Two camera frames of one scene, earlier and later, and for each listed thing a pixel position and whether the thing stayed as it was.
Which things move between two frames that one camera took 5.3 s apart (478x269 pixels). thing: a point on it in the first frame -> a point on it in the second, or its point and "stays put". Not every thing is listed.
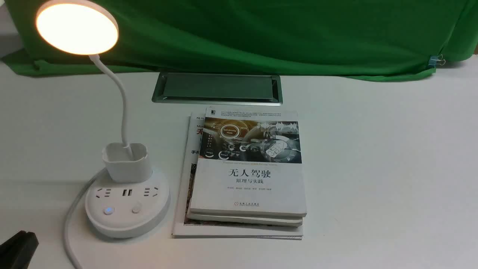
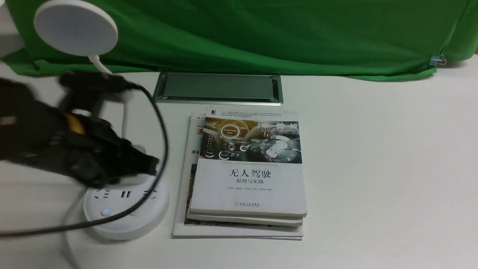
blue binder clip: [435, 59] stays put
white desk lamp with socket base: [130, 198] stays put
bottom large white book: [186, 171] stays put
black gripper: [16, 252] -> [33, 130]
